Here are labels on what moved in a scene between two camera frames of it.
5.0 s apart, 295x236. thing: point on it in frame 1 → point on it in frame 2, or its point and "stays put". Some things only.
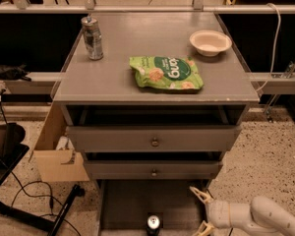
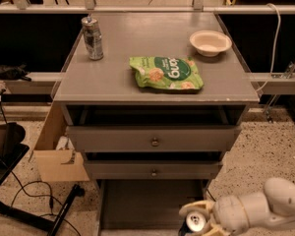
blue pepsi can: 153,223 → 194,223
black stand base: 8,149 stays put
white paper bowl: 210,42 stays put
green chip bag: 172,72 stays put
